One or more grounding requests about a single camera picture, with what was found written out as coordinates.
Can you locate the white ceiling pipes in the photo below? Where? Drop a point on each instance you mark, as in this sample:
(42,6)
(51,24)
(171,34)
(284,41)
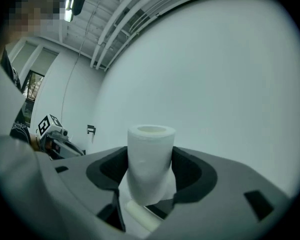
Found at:
(120,26)

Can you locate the window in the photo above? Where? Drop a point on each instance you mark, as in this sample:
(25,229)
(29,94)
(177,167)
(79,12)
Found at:
(31,96)

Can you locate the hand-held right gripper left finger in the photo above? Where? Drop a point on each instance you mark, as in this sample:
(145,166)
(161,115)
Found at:
(77,184)

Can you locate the black wall bracket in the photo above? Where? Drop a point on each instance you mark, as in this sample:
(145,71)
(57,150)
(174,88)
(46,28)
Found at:
(91,129)

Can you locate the ceiling light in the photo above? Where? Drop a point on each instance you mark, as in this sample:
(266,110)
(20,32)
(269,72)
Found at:
(69,9)

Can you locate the person's left forearm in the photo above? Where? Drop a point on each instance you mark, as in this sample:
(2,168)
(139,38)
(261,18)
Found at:
(35,142)

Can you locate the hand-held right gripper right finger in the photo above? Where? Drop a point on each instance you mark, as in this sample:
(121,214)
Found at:
(227,196)

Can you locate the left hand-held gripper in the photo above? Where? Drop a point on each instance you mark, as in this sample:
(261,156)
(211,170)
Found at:
(50,126)

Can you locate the person's face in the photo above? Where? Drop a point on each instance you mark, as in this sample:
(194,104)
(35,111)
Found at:
(32,11)

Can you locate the white paper roll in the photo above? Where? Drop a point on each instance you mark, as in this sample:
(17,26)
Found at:
(151,164)

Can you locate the person's black printed shirt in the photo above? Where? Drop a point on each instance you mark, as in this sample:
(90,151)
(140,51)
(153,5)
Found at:
(17,124)

